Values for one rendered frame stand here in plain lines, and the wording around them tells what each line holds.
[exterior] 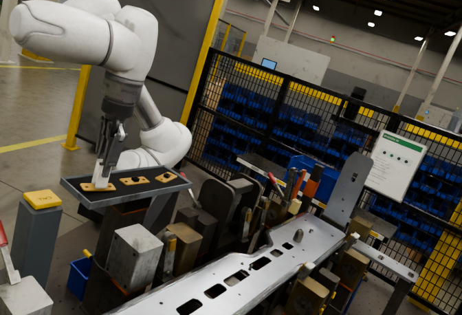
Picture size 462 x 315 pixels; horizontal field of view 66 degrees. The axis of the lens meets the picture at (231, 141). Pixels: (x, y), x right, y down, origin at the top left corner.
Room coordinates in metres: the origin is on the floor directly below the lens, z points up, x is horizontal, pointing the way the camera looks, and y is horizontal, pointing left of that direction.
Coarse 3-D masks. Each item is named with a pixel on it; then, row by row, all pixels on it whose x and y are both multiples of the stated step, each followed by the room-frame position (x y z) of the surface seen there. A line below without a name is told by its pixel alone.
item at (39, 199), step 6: (30, 192) 0.72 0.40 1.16; (36, 192) 0.73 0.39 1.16; (42, 192) 0.74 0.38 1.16; (48, 192) 0.74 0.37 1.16; (24, 198) 0.71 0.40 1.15; (30, 198) 0.70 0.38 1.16; (36, 198) 0.71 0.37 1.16; (42, 198) 0.71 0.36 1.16; (48, 198) 0.72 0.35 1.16; (54, 198) 0.73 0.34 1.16; (30, 204) 0.69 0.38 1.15; (36, 204) 0.68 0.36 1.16; (42, 204) 0.69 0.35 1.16; (48, 204) 0.70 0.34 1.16; (54, 204) 0.71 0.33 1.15; (60, 204) 0.73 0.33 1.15
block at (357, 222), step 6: (354, 222) 1.49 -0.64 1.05; (360, 222) 1.49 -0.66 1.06; (366, 222) 1.52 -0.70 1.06; (348, 228) 1.50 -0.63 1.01; (354, 228) 1.49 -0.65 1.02; (360, 228) 1.48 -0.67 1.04; (366, 228) 1.46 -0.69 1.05; (348, 234) 1.50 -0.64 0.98; (360, 234) 1.47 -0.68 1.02; (366, 234) 1.46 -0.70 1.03; (360, 240) 1.47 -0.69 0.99; (342, 246) 1.50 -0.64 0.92; (336, 264) 1.49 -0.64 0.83; (330, 270) 1.50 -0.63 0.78
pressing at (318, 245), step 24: (312, 216) 1.53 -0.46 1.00; (288, 240) 1.22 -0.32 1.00; (312, 240) 1.29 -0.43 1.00; (336, 240) 1.36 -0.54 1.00; (216, 264) 0.93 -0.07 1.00; (240, 264) 0.97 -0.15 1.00; (288, 264) 1.06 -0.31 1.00; (168, 288) 0.76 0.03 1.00; (192, 288) 0.79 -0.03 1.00; (240, 288) 0.85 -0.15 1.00; (264, 288) 0.89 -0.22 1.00; (120, 312) 0.64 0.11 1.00; (144, 312) 0.66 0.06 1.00; (168, 312) 0.69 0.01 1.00; (192, 312) 0.71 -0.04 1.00; (216, 312) 0.73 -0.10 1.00; (240, 312) 0.77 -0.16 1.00
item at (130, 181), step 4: (136, 176) 0.96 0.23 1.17; (120, 180) 0.92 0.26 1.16; (124, 180) 0.93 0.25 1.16; (128, 180) 0.93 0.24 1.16; (132, 180) 0.94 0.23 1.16; (136, 180) 0.94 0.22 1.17; (140, 180) 0.96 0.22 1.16; (144, 180) 0.97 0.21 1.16; (124, 184) 0.91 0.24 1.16; (128, 184) 0.91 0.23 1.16; (132, 184) 0.92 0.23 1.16
